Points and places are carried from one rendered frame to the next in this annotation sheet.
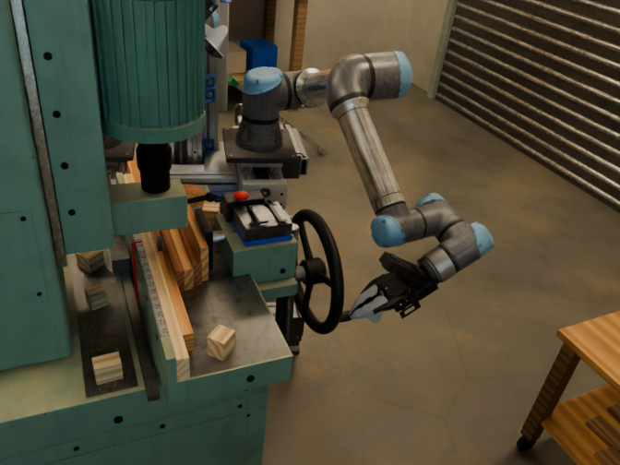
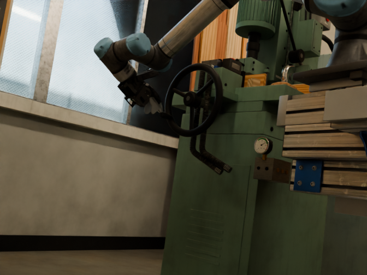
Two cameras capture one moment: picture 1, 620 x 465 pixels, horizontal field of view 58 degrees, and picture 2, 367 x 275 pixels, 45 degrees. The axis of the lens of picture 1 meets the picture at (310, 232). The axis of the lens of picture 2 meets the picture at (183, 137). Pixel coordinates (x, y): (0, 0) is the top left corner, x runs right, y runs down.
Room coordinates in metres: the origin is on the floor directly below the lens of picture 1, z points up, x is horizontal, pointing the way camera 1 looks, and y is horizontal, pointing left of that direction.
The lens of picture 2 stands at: (2.61, -0.58, 0.46)
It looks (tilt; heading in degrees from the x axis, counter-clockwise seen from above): 7 degrees up; 161
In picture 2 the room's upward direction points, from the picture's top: 8 degrees clockwise
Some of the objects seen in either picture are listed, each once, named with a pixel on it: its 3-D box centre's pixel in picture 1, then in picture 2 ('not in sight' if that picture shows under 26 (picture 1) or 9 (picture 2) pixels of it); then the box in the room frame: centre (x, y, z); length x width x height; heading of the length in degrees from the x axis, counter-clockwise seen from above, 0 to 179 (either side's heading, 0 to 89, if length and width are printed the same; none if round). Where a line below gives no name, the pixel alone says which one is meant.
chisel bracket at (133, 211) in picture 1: (146, 209); (253, 71); (0.87, 0.31, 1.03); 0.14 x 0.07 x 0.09; 117
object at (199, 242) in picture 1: (192, 233); (243, 84); (0.94, 0.24, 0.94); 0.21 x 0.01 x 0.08; 27
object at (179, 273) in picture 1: (170, 255); not in sight; (0.87, 0.26, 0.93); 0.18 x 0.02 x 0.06; 27
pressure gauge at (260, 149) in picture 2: not in sight; (264, 148); (1.21, 0.21, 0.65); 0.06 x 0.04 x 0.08; 27
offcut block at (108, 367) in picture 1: (107, 367); not in sight; (0.67, 0.32, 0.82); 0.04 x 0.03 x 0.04; 120
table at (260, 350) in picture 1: (214, 268); (229, 99); (0.92, 0.19, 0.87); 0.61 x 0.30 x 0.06; 27
